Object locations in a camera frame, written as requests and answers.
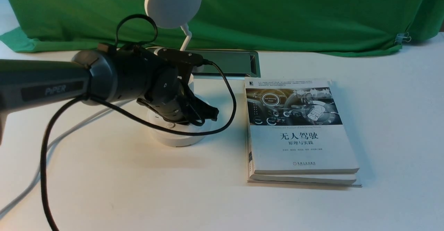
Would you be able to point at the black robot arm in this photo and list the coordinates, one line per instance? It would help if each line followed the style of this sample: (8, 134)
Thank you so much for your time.
(106, 73)

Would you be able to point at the metal desk cable tray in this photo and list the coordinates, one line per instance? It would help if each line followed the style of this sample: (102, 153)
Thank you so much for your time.
(236, 64)

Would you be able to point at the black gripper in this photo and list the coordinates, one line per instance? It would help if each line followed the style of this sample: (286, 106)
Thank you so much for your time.
(171, 97)

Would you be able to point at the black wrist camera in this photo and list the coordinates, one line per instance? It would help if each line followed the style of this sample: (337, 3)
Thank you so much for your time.
(174, 55)

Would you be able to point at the green backdrop cloth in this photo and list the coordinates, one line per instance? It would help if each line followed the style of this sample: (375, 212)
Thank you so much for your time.
(343, 28)

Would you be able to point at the metal binder clip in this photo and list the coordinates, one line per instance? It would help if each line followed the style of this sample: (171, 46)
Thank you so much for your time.
(402, 38)

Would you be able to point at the white self-driving book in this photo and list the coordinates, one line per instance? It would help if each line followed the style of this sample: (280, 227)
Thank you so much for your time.
(295, 128)

